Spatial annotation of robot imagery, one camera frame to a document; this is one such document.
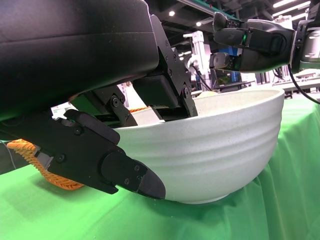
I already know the grey bowl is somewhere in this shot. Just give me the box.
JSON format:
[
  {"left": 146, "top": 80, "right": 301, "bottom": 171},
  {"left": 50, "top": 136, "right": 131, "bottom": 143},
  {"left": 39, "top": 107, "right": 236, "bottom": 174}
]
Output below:
[{"left": 111, "top": 87, "right": 286, "bottom": 205}]

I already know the green tablecloth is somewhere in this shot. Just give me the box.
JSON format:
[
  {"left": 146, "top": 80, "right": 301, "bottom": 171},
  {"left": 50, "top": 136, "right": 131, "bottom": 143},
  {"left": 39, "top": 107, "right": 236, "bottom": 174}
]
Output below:
[{"left": 0, "top": 98, "right": 320, "bottom": 240}]

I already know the orange wicker basket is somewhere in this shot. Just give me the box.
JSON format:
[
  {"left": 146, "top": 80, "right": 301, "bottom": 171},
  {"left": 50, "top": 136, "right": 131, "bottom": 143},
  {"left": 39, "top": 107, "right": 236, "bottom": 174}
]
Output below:
[{"left": 6, "top": 106, "right": 151, "bottom": 191}]

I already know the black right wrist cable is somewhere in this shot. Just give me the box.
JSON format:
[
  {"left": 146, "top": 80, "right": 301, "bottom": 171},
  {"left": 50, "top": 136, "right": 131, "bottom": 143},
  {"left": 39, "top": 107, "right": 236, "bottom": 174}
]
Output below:
[{"left": 287, "top": 63, "right": 320, "bottom": 105}]

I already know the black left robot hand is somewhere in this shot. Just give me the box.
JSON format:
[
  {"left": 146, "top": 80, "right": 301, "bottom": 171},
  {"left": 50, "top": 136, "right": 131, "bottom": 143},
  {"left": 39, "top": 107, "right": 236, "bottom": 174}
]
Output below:
[{"left": 0, "top": 0, "right": 200, "bottom": 201}]

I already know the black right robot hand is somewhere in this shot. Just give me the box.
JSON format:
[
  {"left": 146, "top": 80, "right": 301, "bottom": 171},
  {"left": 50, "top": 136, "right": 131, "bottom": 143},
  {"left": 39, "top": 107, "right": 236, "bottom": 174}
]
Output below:
[{"left": 209, "top": 11, "right": 297, "bottom": 75}]

